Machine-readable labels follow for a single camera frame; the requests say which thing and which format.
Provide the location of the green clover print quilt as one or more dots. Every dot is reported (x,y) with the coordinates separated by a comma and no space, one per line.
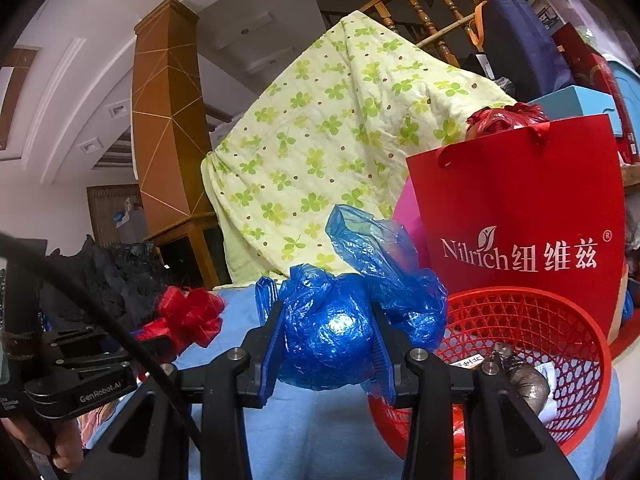
(345,150)

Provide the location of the magenta pillow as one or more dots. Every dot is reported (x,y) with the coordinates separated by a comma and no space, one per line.
(410,220)

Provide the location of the dark red gift box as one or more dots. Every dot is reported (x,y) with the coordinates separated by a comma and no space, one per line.
(595,80)

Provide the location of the navy fabric bag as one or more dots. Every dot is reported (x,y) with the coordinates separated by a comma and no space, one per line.
(525,45)

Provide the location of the red mesh plastic basket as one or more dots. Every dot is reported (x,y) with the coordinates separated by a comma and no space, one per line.
(560,330)

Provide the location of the wooden stair railing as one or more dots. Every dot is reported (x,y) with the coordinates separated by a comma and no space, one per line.
(430,5)

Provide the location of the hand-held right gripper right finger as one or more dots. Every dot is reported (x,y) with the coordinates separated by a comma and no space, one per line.
(384,357)

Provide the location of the dark red plastic bag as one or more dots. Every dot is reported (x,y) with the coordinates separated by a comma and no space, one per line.
(505,117)

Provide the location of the blue plastic bag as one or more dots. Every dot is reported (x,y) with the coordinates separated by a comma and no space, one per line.
(345,320)

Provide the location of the person's left hand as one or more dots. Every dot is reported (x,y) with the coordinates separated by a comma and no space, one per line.
(60,447)

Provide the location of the dark glass cabinet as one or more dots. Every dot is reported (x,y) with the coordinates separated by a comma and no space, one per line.
(190,255)

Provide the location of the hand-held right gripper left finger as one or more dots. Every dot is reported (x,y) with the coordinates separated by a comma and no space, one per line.
(272,345)

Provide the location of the white paper scrap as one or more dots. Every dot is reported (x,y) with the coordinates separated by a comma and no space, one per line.
(552,397)

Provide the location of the pale pink plastic bag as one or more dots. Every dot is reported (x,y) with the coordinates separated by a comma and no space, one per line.
(522,382)

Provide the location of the clear plastic storage box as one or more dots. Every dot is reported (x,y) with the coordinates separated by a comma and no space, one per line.
(580,10)

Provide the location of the red paper gift bag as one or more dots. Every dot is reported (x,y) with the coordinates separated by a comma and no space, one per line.
(520,220)

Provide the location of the light blue blanket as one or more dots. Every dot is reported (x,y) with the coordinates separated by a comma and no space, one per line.
(310,435)

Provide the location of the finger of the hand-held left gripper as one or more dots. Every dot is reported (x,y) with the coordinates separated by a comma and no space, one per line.
(115,356)
(105,336)

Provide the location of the light blue box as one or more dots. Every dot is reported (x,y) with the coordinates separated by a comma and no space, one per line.
(575,102)

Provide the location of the wooden pillar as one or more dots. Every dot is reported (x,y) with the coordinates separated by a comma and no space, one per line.
(167,125)

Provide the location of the black fuzzy cloth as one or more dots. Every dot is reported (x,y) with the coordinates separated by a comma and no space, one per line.
(105,275)

